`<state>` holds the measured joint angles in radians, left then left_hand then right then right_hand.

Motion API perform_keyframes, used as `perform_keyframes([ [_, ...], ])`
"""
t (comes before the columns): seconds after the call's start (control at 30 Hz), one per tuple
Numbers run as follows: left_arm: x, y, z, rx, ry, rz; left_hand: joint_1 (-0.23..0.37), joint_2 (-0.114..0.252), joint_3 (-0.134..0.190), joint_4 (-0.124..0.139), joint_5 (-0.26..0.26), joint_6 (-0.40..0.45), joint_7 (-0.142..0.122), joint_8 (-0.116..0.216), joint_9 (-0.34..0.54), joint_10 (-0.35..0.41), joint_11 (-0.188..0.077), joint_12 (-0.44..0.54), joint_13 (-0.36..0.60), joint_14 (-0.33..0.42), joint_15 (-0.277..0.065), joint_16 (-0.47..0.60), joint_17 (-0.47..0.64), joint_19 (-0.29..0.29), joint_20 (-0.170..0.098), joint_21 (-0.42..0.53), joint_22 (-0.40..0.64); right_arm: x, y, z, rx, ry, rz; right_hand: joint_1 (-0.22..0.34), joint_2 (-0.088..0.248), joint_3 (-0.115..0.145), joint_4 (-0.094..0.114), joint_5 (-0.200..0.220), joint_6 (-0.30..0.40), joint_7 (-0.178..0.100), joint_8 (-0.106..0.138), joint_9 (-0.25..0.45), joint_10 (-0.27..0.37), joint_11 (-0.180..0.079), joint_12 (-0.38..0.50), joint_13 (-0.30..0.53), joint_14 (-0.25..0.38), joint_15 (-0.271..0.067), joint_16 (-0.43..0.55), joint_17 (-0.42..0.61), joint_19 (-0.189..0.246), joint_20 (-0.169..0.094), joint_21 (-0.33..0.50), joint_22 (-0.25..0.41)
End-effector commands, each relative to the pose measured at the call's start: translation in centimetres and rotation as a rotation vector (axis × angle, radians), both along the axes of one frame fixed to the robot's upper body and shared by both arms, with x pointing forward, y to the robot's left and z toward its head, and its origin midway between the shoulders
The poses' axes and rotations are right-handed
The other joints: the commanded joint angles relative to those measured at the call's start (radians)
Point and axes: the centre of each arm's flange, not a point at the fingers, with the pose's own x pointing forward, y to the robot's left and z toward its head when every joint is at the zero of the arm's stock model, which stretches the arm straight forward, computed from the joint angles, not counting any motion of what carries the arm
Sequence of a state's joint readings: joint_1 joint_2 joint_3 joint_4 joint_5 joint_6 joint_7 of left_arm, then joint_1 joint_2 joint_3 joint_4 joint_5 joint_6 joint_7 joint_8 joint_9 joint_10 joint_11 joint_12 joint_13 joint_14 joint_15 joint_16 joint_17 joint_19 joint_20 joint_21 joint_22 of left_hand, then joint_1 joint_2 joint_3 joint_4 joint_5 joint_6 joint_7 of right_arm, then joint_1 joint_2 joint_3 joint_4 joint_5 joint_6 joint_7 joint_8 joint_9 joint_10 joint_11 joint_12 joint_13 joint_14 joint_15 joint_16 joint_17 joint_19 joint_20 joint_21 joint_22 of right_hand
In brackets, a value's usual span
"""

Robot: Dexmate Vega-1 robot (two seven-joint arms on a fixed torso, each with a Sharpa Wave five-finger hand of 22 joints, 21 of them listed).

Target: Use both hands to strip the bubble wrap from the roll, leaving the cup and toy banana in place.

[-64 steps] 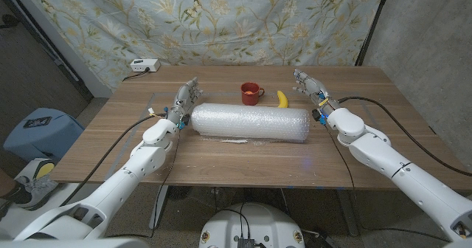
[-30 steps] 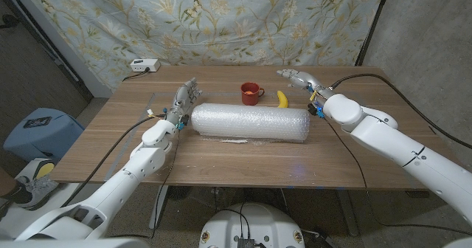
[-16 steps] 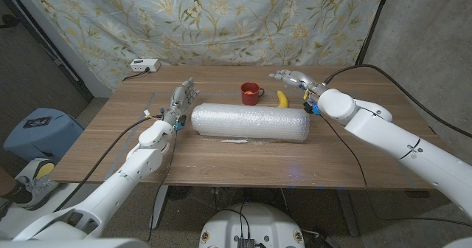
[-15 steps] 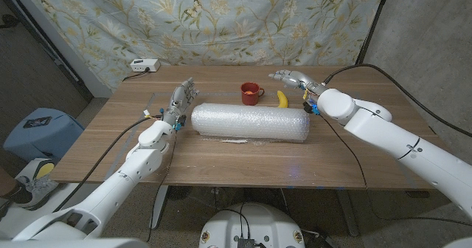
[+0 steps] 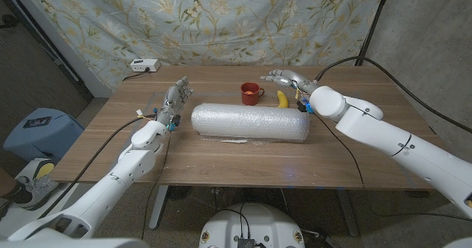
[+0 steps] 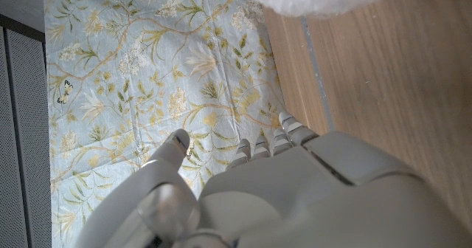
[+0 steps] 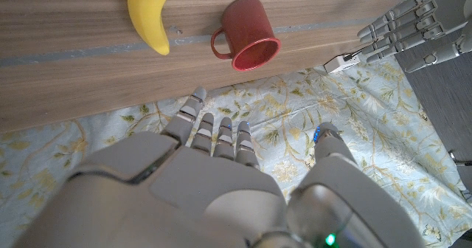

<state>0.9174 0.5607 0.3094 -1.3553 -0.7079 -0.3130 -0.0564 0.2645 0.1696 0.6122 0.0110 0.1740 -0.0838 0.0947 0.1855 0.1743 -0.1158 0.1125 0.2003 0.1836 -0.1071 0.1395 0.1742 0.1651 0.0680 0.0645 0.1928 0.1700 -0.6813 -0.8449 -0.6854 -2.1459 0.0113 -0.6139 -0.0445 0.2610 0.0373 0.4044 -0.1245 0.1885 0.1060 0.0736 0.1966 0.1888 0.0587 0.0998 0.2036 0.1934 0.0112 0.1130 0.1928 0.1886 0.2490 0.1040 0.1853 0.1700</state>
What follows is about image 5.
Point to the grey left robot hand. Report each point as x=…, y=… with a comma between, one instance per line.
x=173, y=102

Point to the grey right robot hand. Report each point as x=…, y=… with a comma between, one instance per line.
x=291, y=79

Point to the bubble wrap roll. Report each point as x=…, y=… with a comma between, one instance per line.
x=250, y=122

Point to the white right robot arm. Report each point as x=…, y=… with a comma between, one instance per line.
x=387, y=137

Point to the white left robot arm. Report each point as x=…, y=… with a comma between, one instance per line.
x=107, y=192

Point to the yellow toy banana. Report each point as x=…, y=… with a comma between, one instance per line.
x=282, y=100

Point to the red cup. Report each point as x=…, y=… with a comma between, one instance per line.
x=250, y=96

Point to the white power strip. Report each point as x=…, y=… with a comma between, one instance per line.
x=145, y=65

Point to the white paper scrap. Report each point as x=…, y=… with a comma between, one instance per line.
x=234, y=141

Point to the floral printed backdrop cloth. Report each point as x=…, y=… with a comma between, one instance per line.
x=110, y=19

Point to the grey table leg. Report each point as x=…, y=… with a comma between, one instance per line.
x=348, y=215
x=158, y=207

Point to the black backdrop stand pole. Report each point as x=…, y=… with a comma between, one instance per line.
x=381, y=0

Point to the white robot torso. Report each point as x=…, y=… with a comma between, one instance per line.
x=228, y=226

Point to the grey white sneaker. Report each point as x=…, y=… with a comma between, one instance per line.
x=33, y=194

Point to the person bare lower leg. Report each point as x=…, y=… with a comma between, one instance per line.
x=5, y=183

